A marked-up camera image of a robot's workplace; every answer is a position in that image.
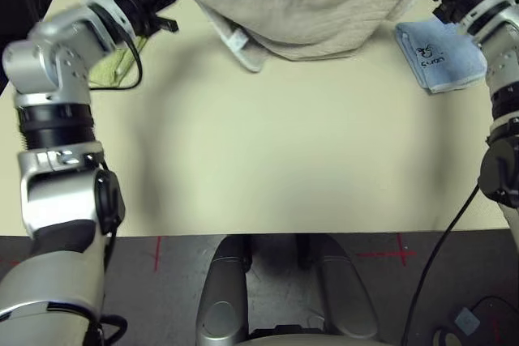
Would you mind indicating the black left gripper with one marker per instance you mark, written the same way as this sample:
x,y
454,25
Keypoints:
x,y
135,1

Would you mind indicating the beige towel with white trim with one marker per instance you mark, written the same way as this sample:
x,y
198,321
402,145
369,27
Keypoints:
x,y
308,9

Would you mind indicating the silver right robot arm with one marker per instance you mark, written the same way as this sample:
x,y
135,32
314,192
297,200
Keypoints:
x,y
503,58

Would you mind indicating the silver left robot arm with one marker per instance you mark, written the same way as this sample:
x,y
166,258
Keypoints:
x,y
52,58

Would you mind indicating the folded blue towel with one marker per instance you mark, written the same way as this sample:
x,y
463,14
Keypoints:
x,y
450,62

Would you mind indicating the grey robot right leg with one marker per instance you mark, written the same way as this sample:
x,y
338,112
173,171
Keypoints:
x,y
344,293

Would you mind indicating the small grey-blue floor device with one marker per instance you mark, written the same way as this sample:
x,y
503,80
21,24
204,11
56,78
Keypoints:
x,y
467,320

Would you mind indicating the robot waist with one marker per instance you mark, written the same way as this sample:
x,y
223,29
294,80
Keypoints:
x,y
292,340

